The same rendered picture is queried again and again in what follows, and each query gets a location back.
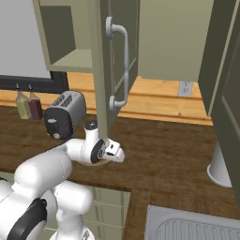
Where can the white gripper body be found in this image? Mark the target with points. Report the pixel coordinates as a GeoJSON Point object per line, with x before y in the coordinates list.
{"type": "Point", "coordinates": [117, 156]}

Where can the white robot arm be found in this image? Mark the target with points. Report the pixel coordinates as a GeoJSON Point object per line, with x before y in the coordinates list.
{"type": "Point", "coordinates": [40, 175]}

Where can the olive base cabinet drawers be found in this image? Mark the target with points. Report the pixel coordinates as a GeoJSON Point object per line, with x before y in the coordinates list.
{"type": "Point", "coordinates": [108, 212]}

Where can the large white bowl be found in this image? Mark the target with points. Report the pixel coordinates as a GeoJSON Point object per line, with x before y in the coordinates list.
{"type": "Point", "coordinates": [218, 170]}

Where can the silver black toaster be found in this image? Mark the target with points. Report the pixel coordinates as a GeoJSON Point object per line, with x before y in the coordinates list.
{"type": "Point", "coordinates": [64, 114]}

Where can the dark red bottle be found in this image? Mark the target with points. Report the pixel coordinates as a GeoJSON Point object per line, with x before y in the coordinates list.
{"type": "Point", "coordinates": [35, 108]}

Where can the grey steel sink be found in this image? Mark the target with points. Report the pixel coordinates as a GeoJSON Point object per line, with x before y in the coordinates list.
{"type": "Point", "coordinates": [190, 225]}

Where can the yellow oil bottle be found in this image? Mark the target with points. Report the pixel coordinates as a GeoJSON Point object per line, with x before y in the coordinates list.
{"type": "Point", "coordinates": [22, 106]}

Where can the grey wall socket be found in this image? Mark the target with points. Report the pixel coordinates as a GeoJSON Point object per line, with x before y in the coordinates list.
{"type": "Point", "coordinates": [185, 88]}

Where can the open olive wall cabinet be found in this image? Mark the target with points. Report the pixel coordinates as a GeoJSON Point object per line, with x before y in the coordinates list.
{"type": "Point", "coordinates": [67, 61]}

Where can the black window frame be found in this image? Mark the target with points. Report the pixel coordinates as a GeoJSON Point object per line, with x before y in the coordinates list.
{"type": "Point", "coordinates": [34, 82]}

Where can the closed olive wall cabinet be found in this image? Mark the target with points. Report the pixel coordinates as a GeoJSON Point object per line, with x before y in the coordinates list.
{"type": "Point", "coordinates": [175, 37]}

